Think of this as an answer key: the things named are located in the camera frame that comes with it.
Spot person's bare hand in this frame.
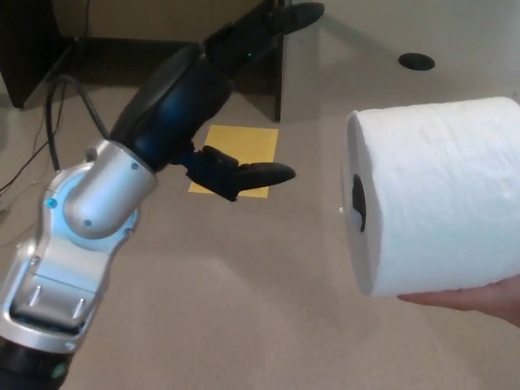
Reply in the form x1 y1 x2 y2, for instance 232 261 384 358
396 273 520 323

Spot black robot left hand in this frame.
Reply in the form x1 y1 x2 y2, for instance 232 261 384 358
108 0 327 203

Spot white toilet paper roll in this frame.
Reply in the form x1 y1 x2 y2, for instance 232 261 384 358
338 95 520 301

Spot yellow paper sheet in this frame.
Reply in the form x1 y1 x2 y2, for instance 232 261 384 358
188 124 280 201

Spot black round floor cap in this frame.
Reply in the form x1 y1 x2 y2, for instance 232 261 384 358
398 52 436 74

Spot black robot wrist cable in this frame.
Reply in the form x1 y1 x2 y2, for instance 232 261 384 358
45 76 114 172

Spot black power cable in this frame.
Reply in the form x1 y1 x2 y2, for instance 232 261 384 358
0 0 91 194

